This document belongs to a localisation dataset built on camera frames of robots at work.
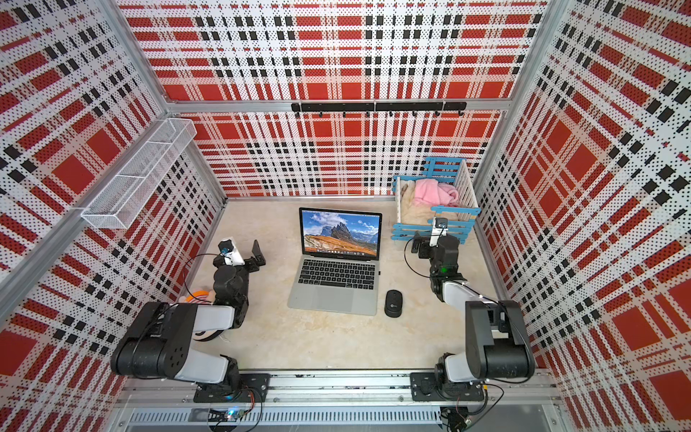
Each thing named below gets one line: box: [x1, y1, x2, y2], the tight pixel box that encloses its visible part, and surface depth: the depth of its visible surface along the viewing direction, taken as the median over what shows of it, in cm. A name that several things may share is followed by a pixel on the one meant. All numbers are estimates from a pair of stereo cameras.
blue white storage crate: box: [391, 156, 482, 245], surface depth 109 cm
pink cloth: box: [413, 178, 460, 207], surface depth 107 cm
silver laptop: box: [287, 207, 383, 316], surface depth 97 cm
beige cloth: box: [400, 180, 460, 225], surface depth 109 cm
